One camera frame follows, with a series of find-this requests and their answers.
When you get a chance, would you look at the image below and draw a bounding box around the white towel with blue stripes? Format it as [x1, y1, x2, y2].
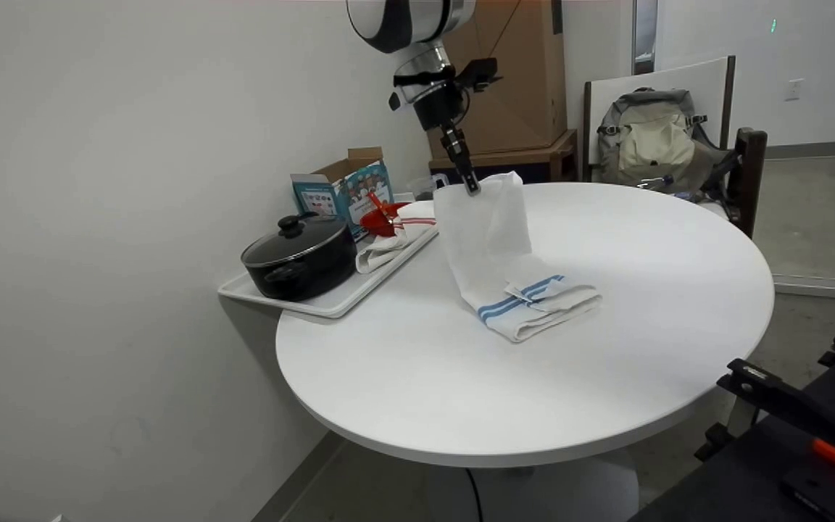
[433, 169, 603, 349]

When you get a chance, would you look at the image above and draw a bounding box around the white cloth with red stripes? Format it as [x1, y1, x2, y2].
[355, 196, 441, 277]

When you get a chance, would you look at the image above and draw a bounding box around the black clamp with orange handle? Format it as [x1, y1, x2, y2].
[717, 357, 835, 491]

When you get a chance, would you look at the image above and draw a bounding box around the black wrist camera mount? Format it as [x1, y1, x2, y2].
[455, 54, 501, 95]

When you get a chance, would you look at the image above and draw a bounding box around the dark wooden chair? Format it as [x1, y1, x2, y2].
[717, 124, 773, 241]

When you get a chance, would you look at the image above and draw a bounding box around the black pot with lid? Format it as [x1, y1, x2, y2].
[238, 212, 359, 304]

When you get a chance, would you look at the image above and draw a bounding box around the grey fabric bag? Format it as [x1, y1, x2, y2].
[594, 85, 735, 201]

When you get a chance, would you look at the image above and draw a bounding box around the brown wooden stool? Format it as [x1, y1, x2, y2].
[428, 128, 580, 186]

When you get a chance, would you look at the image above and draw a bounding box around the black perforated breadboard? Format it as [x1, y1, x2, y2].
[630, 288, 835, 522]

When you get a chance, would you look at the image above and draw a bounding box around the large brown cardboard box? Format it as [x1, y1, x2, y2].
[428, 0, 571, 170]

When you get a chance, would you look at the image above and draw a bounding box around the red plastic object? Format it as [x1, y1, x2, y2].
[358, 196, 406, 241]

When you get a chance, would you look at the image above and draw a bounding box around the open carton with blue print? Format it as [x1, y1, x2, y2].
[291, 146, 397, 241]

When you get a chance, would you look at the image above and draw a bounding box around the white flat panel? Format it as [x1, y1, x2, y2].
[580, 53, 739, 186]

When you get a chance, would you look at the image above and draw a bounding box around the white rectangular tray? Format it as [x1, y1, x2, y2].
[216, 196, 441, 322]

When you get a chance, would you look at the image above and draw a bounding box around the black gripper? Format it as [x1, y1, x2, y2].
[388, 67, 484, 196]

